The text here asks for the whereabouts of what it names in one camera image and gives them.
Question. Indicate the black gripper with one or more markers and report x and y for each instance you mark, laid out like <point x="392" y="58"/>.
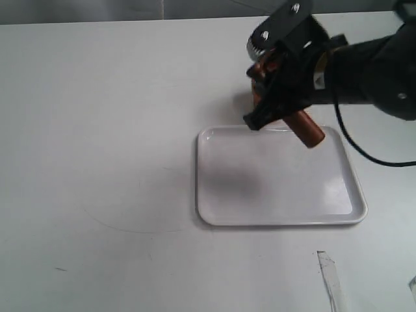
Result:
<point x="292" y="33"/>

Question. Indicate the brown wooden pestle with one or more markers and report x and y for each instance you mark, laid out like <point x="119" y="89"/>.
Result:
<point x="300" y="123"/>

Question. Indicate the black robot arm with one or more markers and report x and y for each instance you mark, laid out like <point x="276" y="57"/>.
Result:
<point x="380" y="72"/>

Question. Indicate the brown wooden mortar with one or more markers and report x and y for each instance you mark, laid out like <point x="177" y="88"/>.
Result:
<point x="257" y="88"/>

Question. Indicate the white rectangular plastic tray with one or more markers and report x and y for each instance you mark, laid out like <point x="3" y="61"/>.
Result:
<point x="269" y="178"/>

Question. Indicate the clear tape strip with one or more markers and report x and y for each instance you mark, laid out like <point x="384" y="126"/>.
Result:
<point x="331" y="282"/>

